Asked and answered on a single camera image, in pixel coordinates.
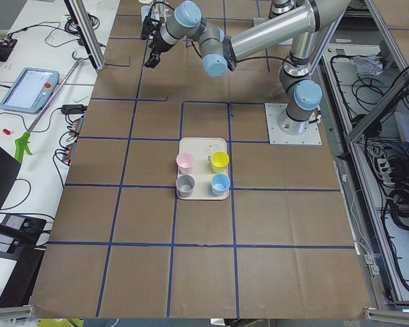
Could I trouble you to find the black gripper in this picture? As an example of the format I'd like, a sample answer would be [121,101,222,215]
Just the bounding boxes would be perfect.
[140,16,172,68]

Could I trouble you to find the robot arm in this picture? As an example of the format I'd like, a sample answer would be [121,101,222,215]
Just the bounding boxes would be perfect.
[141,1,348,134]

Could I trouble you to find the pink cup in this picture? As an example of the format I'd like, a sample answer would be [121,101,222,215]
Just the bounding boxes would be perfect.
[176,152,195,174]

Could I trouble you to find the yellow cup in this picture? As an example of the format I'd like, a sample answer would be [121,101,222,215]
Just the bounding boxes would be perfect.
[211,151,230,173]

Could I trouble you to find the grey cup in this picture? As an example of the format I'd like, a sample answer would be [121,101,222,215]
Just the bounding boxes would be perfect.
[176,174,196,198]

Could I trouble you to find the black power adapter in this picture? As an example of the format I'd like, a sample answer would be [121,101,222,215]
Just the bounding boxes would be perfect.
[61,104,87,115]

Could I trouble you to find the cream plastic tray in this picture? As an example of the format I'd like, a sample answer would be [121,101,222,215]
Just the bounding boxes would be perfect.
[177,138,230,200]

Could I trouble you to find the teach pendant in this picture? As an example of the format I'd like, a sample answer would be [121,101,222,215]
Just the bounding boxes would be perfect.
[0,67,59,114]

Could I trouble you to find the metal reacher grabber tool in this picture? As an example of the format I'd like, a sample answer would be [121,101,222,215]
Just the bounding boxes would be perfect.
[14,52,89,164]

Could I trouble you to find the white wire cup rack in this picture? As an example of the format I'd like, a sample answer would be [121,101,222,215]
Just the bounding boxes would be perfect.
[139,0,174,22]

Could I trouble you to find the aluminium frame post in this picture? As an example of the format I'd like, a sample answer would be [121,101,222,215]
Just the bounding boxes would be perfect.
[64,0,106,72]

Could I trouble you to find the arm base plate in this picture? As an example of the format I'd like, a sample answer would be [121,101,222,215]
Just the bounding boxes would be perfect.
[264,103,322,146]

